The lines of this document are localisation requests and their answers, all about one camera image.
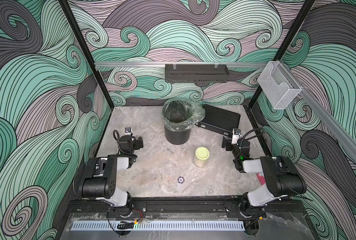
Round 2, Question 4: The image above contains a clear oatmeal jar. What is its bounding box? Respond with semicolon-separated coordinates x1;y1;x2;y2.
193;147;210;168

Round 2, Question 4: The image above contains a light green jar lid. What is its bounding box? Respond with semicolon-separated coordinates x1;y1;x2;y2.
195;147;210;161

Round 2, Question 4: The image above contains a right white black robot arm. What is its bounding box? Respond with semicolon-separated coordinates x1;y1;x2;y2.
221;137;307;210

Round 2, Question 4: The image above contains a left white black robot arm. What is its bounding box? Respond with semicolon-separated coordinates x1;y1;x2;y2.
78;135;144;209

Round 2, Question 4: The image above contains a black flat tray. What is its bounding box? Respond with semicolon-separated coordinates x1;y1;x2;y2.
195;105;241;138

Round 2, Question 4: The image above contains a pink white small object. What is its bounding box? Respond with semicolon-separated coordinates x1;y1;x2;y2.
256;173;265;185

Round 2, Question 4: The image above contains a black trash bin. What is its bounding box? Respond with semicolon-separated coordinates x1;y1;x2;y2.
163;99;193;146

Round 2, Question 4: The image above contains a clear green bin liner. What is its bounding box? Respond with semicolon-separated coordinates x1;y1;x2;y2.
162;100;205;132

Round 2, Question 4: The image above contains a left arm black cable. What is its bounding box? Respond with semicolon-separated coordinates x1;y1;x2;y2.
112;129;138;160

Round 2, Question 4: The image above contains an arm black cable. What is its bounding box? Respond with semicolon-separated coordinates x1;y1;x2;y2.
239;127;265;151
112;129;138;160

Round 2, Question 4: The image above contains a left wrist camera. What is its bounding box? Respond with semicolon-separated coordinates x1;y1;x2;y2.
125;127;133;136

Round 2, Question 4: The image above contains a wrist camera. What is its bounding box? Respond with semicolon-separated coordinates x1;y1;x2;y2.
125;127;133;136
231;129;241;145

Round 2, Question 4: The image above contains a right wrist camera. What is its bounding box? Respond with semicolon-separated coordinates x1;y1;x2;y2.
231;129;241;145

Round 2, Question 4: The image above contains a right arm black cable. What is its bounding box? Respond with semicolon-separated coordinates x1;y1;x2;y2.
239;127;265;151

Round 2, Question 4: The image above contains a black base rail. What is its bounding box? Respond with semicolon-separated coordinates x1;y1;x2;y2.
64;196;306;219

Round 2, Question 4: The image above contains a clear mesh wall holder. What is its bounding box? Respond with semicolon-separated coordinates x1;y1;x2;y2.
258;61;302;110

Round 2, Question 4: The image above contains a black wall shelf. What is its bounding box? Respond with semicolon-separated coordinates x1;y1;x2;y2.
165;65;230;86

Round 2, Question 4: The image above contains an aluminium back wall rail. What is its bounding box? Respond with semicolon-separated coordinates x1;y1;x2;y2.
94;61;268;69

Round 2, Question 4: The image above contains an aluminium wall rail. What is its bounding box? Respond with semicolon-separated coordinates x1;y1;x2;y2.
94;61;268;69
284;59;356;163

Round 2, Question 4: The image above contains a white slotted cable duct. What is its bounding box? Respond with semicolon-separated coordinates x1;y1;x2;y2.
70;220;245;232

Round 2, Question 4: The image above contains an aluminium right wall rail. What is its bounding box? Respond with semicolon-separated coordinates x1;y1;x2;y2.
284;59;356;163

